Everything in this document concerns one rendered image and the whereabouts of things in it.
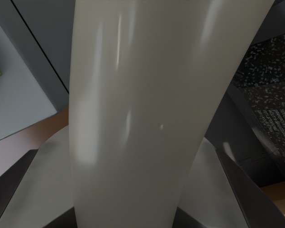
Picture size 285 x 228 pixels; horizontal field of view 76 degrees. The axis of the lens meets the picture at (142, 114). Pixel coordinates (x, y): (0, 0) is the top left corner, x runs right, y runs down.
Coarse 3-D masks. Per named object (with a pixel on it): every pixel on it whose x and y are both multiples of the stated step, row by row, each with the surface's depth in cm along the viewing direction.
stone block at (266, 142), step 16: (272, 16) 67; (272, 32) 50; (256, 48) 48; (272, 48) 45; (240, 64) 53; (256, 64) 48; (272, 64) 44; (240, 80) 51; (256, 80) 47; (272, 80) 44; (240, 96) 56; (256, 96) 49; (272, 96) 46; (256, 112) 52; (272, 112) 48; (256, 128) 68; (272, 128) 51; (272, 144) 57
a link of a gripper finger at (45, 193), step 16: (64, 128) 10; (48, 144) 9; (64, 144) 9; (48, 160) 8; (64, 160) 8; (32, 176) 7; (48, 176) 7; (64, 176) 7; (16, 192) 6; (32, 192) 6; (48, 192) 6; (64, 192) 6; (16, 208) 6; (32, 208) 6; (48, 208) 6; (64, 208) 6; (0, 224) 5; (16, 224) 5; (32, 224) 5; (48, 224) 5; (64, 224) 6
